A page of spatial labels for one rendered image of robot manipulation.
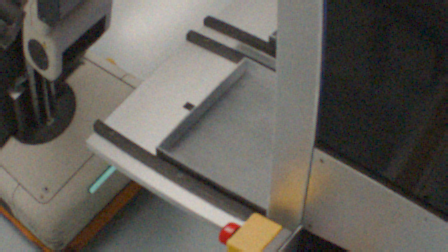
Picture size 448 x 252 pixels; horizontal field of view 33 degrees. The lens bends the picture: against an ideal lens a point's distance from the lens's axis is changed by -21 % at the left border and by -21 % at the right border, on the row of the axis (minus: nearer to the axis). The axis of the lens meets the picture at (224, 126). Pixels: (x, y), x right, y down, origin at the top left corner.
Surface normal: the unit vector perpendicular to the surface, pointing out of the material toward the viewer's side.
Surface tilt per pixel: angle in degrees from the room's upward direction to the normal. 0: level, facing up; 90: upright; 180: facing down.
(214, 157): 0
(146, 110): 0
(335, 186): 90
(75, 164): 0
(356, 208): 90
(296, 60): 90
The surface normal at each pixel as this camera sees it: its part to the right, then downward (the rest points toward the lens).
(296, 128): -0.58, 0.61
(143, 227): 0.00, -0.65
